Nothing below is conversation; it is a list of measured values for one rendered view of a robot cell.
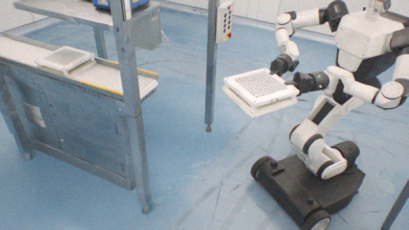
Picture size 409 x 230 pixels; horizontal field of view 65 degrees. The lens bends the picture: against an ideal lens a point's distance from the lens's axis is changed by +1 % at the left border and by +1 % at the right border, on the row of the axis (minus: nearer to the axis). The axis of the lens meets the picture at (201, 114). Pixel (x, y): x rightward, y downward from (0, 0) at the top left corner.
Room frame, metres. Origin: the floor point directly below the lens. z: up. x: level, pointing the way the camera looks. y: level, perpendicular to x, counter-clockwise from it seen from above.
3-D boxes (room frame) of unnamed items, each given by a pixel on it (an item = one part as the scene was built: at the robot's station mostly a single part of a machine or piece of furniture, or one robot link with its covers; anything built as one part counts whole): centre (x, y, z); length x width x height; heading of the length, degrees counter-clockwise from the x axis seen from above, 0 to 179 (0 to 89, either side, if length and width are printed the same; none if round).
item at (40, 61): (1.77, 0.84, 0.89); 0.25 x 0.24 x 0.02; 155
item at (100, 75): (1.81, 0.93, 0.81); 1.35 x 0.25 x 0.05; 64
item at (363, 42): (1.59, -0.87, 1.12); 0.34 x 0.30 x 0.36; 29
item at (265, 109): (1.25, -0.26, 0.99); 0.24 x 0.24 x 0.02; 29
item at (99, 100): (1.81, 0.93, 0.77); 1.30 x 0.29 x 0.10; 64
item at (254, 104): (1.25, -0.26, 1.03); 0.25 x 0.24 x 0.02; 29
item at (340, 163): (1.56, -0.83, 0.28); 0.21 x 0.20 x 0.13; 119
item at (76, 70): (1.77, 0.84, 0.84); 0.24 x 0.24 x 0.02; 65
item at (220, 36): (2.24, -0.14, 0.97); 0.17 x 0.06 x 0.26; 154
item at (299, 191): (1.55, -0.80, 0.19); 0.64 x 0.52 x 0.33; 119
